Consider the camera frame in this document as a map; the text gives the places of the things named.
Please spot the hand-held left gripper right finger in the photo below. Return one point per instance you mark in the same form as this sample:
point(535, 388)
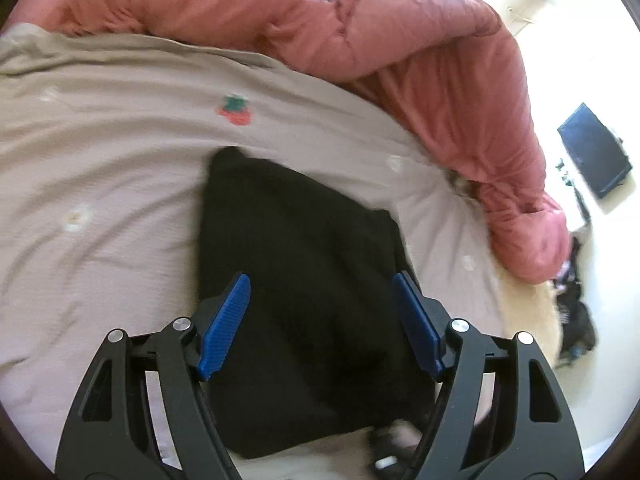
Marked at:
point(417, 325)

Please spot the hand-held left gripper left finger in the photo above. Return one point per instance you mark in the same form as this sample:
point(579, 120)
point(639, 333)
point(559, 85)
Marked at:
point(222, 330)

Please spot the black sweater with orange cuffs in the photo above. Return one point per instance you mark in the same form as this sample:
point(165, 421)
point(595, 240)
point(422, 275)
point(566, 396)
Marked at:
point(310, 280)

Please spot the pile of dark clothes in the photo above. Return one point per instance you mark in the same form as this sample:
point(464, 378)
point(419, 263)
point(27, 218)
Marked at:
point(577, 310)

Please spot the pink printed blanket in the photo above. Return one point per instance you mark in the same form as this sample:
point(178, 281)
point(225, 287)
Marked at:
point(115, 160)

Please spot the black flat screen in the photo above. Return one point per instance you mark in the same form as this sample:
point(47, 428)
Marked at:
point(595, 150)

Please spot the pink puffy comforter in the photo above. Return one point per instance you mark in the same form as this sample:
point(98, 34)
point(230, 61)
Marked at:
point(400, 50)

